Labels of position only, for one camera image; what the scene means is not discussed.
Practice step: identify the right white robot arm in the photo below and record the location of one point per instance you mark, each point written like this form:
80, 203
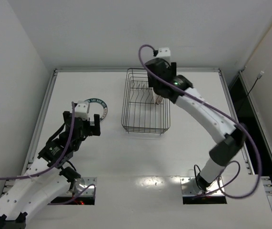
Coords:
228, 138

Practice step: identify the green rim plate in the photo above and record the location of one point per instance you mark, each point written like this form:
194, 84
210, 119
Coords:
97, 106

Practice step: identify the metal base plate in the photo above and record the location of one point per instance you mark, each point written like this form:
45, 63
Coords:
83, 187
190, 189

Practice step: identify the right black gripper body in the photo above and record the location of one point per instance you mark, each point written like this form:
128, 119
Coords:
159, 86

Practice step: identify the wire dish rack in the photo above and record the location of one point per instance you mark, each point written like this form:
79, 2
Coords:
140, 113

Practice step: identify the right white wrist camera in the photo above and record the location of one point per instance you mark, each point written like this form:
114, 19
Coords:
164, 53

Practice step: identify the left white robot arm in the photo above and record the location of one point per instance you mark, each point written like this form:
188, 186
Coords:
47, 178

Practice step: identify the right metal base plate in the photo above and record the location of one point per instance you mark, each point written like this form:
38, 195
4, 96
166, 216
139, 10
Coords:
190, 189

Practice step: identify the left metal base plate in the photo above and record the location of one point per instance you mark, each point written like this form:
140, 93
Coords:
83, 187

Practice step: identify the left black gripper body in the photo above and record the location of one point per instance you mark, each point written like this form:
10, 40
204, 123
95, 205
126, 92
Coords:
84, 127

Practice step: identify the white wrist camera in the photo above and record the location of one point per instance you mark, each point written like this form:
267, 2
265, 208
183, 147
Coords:
82, 110
164, 53

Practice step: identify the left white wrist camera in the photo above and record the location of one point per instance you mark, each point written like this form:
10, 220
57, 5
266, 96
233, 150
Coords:
82, 110

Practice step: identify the orange sunburst plate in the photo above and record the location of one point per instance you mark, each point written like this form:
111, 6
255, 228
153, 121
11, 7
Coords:
157, 98

